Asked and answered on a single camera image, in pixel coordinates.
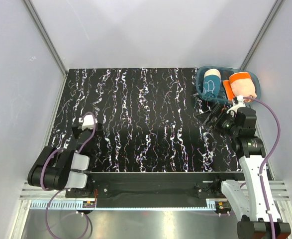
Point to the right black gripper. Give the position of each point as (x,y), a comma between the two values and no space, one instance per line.
(228,114)

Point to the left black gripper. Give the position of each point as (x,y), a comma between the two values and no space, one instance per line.
(77,129)

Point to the teal Doraemon towel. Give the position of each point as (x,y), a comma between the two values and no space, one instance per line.
(211,83)

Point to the orange Doraemon towel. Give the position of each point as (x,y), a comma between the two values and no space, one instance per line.
(239,84)

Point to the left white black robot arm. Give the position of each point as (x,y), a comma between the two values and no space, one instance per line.
(56,169)

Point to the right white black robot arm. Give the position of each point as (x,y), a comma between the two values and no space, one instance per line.
(256,212)

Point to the blue transparent plastic tray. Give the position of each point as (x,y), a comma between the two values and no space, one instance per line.
(225,74)

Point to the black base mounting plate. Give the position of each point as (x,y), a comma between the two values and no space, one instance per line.
(181,201)

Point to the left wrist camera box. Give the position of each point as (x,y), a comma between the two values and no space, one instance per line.
(87,122)

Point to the aluminium rail frame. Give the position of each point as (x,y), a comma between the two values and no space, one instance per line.
(29,191)

